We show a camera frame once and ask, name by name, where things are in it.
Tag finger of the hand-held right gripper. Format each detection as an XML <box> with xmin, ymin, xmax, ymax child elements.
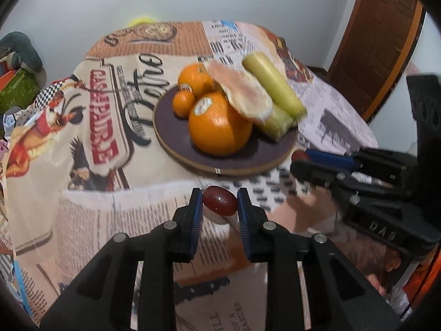
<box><xmin>305</xmin><ymin>148</ymin><xmax>419</xmax><ymax>183</ymax></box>
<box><xmin>290</xmin><ymin>160</ymin><xmax>416</xmax><ymax>216</ymax></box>

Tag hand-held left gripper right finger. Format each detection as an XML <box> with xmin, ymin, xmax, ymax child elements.
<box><xmin>237</xmin><ymin>187</ymin><xmax>404</xmax><ymax>331</ymax></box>

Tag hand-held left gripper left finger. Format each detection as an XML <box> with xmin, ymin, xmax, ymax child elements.
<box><xmin>39</xmin><ymin>188</ymin><xmax>205</xmax><ymax>331</ymax></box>

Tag purple plate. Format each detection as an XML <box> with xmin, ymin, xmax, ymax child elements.
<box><xmin>152</xmin><ymin>84</ymin><xmax>299</xmax><ymax>176</ymax></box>

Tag greenish banana piece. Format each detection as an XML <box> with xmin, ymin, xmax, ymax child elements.
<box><xmin>257</xmin><ymin>103</ymin><xmax>295</xmax><ymax>142</ymax></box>

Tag yellow banana piece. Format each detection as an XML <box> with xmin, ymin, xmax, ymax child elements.
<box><xmin>241</xmin><ymin>52</ymin><xmax>307</xmax><ymax>118</ymax></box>

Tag large orange with sticker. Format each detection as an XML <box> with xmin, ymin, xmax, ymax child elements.
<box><xmin>189</xmin><ymin>92</ymin><xmax>254</xmax><ymax>157</ymax></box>

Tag bread loaf piece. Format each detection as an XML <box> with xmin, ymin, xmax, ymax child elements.
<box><xmin>206</xmin><ymin>60</ymin><xmax>274</xmax><ymax>125</ymax></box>

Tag small tangerine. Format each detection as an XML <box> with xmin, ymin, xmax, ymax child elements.
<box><xmin>172</xmin><ymin>90</ymin><xmax>196</xmax><ymax>118</ymax></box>

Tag medium orange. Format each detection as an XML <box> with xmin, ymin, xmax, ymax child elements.
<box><xmin>178</xmin><ymin>63</ymin><xmax>216</xmax><ymax>98</ymax></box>

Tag white cabinet pink heart stickers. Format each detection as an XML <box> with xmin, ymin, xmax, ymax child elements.
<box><xmin>370</xmin><ymin>17</ymin><xmax>441</xmax><ymax>152</ymax></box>

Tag brown wooden door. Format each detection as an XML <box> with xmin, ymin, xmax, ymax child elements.
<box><xmin>327</xmin><ymin>0</ymin><xmax>426</xmax><ymax>123</ymax></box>

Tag orange garment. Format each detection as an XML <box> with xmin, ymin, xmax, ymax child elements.
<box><xmin>403</xmin><ymin>248</ymin><xmax>441</xmax><ymax>314</ymax></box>

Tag yellow round object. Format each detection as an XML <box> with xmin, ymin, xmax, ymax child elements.
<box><xmin>128</xmin><ymin>15</ymin><xmax>159</xmax><ymax>26</ymax></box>

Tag green box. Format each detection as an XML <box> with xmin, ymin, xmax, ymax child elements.
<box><xmin>0</xmin><ymin>69</ymin><xmax>41</xmax><ymax>111</ymax></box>

